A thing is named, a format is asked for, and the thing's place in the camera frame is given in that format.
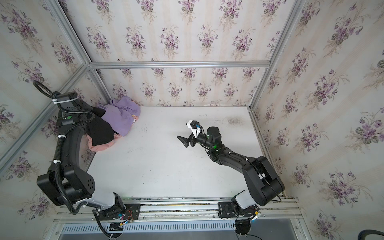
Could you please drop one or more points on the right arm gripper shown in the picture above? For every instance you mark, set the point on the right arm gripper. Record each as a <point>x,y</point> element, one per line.
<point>192,140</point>

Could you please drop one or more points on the black cloth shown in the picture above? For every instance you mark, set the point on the black cloth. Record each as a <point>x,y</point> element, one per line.
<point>98,130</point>

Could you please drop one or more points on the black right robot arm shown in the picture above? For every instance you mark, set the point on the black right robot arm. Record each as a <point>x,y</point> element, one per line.
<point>263,182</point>

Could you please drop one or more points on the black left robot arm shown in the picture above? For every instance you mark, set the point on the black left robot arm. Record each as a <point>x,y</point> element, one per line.
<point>65,182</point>

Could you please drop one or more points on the purple cloth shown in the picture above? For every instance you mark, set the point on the purple cloth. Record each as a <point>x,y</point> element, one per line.
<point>121,114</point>

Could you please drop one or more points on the pink cloth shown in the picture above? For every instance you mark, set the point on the pink cloth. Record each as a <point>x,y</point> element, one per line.
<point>99,148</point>

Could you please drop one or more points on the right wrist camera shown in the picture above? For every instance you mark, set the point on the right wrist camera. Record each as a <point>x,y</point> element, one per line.
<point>196,131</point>

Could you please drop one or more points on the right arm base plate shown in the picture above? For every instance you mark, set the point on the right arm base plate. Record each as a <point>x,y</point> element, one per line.
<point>228,210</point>

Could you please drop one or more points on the aluminium mounting rail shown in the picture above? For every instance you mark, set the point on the aluminium mounting rail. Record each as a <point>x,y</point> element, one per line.
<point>185,209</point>

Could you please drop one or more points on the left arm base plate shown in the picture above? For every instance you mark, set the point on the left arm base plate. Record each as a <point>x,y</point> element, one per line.
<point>128,212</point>

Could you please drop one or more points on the horizontal aluminium frame bar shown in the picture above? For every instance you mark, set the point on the horizontal aluminium frame bar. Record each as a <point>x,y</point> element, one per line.
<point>178,64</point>

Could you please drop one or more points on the aluminium frame post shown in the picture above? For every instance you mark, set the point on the aluminium frame post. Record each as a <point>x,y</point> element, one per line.
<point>79,50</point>
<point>285,34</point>

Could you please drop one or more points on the right aluminium frame post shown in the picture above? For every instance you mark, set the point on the right aluminium frame post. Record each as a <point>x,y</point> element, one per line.
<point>285,34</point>

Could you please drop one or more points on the left diagonal aluminium frame bar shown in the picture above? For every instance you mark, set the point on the left diagonal aluminium frame bar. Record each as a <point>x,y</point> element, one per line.
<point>43,115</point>

